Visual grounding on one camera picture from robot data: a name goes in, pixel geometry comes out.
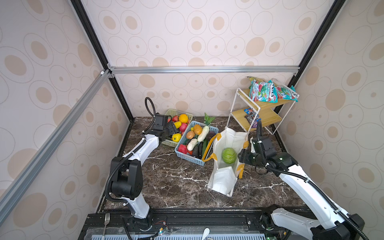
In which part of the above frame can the yellow toy bell pepper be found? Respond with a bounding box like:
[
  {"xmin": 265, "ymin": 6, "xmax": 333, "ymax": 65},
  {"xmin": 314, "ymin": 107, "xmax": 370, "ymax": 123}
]
[{"xmin": 172, "ymin": 133, "xmax": 182, "ymax": 143}]

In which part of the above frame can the green toy cabbage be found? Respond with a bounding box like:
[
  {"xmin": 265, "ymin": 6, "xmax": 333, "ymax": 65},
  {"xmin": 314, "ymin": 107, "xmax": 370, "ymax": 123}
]
[{"xmin": 222, "ymin": 148, "xmax": 237, "ymax": 165}]

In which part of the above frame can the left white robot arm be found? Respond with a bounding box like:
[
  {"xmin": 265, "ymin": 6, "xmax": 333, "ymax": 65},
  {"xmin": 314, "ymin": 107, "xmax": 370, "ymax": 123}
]
[{"xmin": 105, "ymin": 97, "xmax": 178, "ymax": 219}]

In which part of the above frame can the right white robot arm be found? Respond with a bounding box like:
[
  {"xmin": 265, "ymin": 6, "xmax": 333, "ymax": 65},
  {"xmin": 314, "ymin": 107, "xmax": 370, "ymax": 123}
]
[{"xmin": 238, "ymin": 121, "xmax": 368, "ymax": 240}]

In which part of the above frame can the colorful candy bag left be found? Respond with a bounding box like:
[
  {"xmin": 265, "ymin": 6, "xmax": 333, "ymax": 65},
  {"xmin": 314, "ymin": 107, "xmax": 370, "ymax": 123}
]
[{"xmin": 248, "ymin": 77, "xmax": 278, "ymax": 103}]

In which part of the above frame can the colorful candy bag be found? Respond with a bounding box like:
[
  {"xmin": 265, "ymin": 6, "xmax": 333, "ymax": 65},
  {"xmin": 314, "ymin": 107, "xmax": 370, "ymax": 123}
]
[
  {"xmin": 248, "ymin": 77, "xmax": 278, "ymax": 103},
  {"xmin": 276, "ymin": 85, "xmax": 299, "ymax": 102}
]

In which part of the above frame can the colorful candy bag right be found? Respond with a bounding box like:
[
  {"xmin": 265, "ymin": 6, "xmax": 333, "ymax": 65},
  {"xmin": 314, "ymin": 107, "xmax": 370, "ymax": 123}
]
[{"xmin": 276, "ymin": 85, "xmax": 299, "ymax": 102}]

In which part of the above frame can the yellow toy banana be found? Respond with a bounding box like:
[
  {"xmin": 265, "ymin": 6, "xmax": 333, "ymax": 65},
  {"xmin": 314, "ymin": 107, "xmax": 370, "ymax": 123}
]
[{"xmin": 174, "ymin": 121, "xmax": 182, "ymax": 129}]

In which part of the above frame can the pink toy fruit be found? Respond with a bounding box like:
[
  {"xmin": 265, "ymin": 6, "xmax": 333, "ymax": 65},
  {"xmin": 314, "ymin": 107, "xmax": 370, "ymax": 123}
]
[{"xmin": 179, "ymin": 123, "xmax": 188, "ymax": 133}]

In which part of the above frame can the green perforated plastic basket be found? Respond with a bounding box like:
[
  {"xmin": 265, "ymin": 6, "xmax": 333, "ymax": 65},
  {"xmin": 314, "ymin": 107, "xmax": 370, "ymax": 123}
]
[{"xmin": 162, "ymin": 109, "xmax": 194, "ymax": 148}]

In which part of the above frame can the orange toy fruit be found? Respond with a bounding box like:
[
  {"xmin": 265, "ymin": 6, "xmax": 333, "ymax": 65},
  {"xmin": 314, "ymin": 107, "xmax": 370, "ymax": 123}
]
[{"xmin": 179, "ymin": 114, "xmax": 189, "ymax": 124}]

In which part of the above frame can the brown toy potato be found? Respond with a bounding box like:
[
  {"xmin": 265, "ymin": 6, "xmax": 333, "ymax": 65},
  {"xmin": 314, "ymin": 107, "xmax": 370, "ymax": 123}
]
[{"xmin": 186, "ymin": 130, "xmax": 196, "ymax": 140}]

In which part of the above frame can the red toy pepper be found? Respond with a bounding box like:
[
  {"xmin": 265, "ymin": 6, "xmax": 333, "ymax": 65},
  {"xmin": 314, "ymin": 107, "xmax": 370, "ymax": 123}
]
[{"xmin": 178, "ymin": 144, "xmax": 188, "ymax": 154}]

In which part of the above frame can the white toy daikon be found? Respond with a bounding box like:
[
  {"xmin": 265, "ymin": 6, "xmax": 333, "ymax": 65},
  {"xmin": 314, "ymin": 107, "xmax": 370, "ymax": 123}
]
[{"xmin": 187, "ymin": 138, "xmax": 198, "ymax": 151}]

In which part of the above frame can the blue perforated plastic basket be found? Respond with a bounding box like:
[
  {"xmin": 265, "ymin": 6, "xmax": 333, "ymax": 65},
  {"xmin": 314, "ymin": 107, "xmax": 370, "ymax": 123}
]
[{"xmin": 175, "ymin": 121, "xmax": 219, "ymax": 166}]

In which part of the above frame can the dark candy packet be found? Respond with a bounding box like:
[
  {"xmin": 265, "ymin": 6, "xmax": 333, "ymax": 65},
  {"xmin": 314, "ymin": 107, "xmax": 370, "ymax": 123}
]
[{"xmin": 244, "ymin": 108, "xmax": 261, "ymax": 129}]

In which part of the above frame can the white toy radish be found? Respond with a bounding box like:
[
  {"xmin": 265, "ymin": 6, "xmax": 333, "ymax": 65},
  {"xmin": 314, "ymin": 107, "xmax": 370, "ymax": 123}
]
[{"xmin": 197, "ymin": 113, "xmax": 216, "ymax": 142}]

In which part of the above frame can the silver diagonal aluminium bar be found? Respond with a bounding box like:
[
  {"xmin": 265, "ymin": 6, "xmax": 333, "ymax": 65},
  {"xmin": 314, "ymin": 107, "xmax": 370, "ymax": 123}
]
[{"xmin": 1, "ymin": 69, "xmax": 112, "ymax": 225}]

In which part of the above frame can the silver horizontal aluminium bar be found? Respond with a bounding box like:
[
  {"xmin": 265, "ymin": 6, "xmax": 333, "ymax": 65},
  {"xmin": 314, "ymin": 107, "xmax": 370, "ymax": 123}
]
[{"xmin": 110, "ymin": 66, "xmax": 300, "ymax": 75}]

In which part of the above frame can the white spoon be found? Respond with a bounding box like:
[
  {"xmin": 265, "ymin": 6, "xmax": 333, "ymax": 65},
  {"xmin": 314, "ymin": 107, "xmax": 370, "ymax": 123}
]
[{"xmin": 201, "ymin": 228, "xmax": 210, "ymax": 240}]

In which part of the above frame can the metal fork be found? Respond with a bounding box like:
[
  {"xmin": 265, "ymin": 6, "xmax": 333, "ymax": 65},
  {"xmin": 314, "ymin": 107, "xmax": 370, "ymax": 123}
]
[{"xmin": 101, "ymin": 213, "xmax": 111, "ymax": 240}]

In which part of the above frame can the white wire wooden shelf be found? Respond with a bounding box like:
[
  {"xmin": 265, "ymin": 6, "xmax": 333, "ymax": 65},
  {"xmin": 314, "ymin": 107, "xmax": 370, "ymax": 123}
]
[{"xmin": 226, "ymin": 88, "xmax": 297, "ymax": 135}]

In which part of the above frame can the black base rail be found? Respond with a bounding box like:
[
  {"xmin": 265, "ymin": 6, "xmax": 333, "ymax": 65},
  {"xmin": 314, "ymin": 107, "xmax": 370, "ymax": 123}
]
[{"xmin": 79, "ymin": 208, "xmax": 267, "ymax": 240}]

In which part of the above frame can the black vertical frame post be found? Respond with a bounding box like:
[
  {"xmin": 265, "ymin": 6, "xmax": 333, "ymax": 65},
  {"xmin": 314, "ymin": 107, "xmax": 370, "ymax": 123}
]
[{"xmin": 70, "ymin": 0, "xmax": 135, "ymax": 123}]

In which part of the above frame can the black right frame post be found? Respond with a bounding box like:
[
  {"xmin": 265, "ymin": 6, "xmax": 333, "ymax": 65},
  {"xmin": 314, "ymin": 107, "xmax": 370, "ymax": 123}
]
[{"xmin": 274, "ymin": 0, "xmax": 347, "ymax": 116}]

